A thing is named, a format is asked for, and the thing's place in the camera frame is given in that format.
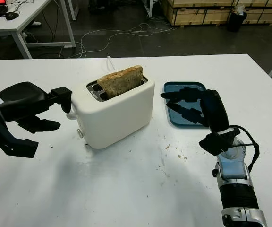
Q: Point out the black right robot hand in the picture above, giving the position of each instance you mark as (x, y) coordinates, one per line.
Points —
(217, 113)

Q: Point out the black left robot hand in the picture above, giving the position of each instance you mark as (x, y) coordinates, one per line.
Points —
(20, 101)

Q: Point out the cream white two-slot toaster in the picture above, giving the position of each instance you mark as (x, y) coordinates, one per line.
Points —
(117, 118)

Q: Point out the toasted bread slice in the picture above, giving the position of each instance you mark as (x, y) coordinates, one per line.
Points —
(120, 82)

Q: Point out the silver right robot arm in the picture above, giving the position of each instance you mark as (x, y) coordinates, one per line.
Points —
(235, 177)

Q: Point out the blue plastic tray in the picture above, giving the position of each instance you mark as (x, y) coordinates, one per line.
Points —
(173, 118)

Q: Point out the white shoe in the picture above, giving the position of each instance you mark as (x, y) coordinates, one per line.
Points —
(36, 23)

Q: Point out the white office desk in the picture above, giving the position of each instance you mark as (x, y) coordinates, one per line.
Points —
(20, 20)

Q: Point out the black computer mouse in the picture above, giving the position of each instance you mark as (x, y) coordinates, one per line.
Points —
(11, 15)

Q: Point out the black trash bin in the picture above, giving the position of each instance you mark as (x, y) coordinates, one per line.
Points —
(237, 22)

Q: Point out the stacked wooden crates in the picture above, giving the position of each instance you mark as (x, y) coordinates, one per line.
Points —
(197, 11)

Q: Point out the crumpled white paper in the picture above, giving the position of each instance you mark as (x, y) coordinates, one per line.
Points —
(241, 9)

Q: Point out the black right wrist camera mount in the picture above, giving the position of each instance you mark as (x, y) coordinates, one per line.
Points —
(217, 143)

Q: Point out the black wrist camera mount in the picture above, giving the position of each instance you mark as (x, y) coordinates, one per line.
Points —
(15, 145)
(217, 143)

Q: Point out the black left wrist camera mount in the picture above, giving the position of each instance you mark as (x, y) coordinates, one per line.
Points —
(15, 145)

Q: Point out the white desk frame leg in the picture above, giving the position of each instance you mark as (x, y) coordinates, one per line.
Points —
(150, 7)

